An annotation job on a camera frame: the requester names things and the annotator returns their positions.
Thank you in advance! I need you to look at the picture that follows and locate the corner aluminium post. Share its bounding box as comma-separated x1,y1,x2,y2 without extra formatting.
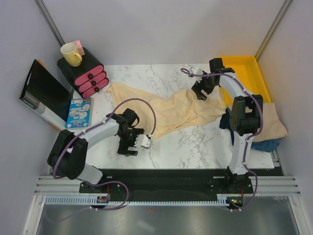
34,0,65,47
254,0,294,62

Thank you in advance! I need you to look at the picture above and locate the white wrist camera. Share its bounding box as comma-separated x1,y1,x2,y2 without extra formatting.
190,67,203,77
134,134,152,149

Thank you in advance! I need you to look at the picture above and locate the white cable duct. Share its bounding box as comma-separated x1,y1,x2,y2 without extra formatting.
45,195,110,206
216,193,254,207

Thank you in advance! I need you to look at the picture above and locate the black cardboard box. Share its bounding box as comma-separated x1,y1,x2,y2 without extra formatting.
20,59,72,131

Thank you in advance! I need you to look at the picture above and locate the folded blue t shirt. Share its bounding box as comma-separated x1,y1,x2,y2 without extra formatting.
251,140,279,153

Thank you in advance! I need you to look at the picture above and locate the cream yellow t shirt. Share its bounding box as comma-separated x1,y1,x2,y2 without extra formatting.
108,83,225,140

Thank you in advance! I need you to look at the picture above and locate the aluminium frame rail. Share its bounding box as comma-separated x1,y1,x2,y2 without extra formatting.
34,176,300,196

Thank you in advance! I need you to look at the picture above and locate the yellow ceramic mug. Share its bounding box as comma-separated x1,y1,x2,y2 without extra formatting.
60,43,82,67

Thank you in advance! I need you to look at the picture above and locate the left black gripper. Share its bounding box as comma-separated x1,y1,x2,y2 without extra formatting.
117,129,144,156

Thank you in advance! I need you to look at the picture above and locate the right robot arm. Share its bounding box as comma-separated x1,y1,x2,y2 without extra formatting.
189,58,264,175

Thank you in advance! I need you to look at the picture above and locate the blue picture book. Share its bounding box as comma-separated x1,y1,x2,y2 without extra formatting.
65,97,94,129

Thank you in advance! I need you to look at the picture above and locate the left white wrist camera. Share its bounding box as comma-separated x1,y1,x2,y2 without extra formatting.
134,134,152,149

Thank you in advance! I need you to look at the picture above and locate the right white cable duct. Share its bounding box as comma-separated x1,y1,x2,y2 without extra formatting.
216,193,254,207

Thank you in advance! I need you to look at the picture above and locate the folded navy t shirt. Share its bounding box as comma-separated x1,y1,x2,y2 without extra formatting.
219,108,234,145

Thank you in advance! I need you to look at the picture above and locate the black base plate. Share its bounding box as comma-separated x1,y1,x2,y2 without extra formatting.
79,169,253,202

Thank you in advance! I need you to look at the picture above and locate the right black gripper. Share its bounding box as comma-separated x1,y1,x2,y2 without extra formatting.
191,70,217,101

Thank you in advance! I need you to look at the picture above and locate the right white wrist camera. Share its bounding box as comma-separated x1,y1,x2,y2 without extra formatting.
190,67,203,77

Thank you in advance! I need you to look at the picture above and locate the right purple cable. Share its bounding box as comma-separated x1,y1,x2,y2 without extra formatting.
180,67,265,212

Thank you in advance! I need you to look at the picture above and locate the right corner aluminium post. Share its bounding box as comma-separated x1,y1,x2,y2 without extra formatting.
254,0,294,62

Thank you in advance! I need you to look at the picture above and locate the black pink drawer unit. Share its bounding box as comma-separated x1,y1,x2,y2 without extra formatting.
57,48,109,98

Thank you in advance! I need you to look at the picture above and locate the purple cable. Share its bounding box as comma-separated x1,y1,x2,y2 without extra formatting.
180,67,265,212
44,97,157,223

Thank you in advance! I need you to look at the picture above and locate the left corner aluminium post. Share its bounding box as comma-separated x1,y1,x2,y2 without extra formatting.
34,0,65,47

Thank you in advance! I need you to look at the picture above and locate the folded beige t shirt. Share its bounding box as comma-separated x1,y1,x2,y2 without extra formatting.
253,103,288,142

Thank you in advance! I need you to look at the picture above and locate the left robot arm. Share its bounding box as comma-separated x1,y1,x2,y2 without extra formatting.
47,109,151,192

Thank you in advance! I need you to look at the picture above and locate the yellow plastic bin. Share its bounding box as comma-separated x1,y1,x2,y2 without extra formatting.
220,55,271,103

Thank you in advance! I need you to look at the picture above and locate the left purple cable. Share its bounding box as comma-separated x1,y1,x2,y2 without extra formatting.
44,97,157,223

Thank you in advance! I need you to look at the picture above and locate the left white cable duct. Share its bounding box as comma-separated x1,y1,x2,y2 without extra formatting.
45,195,110,206

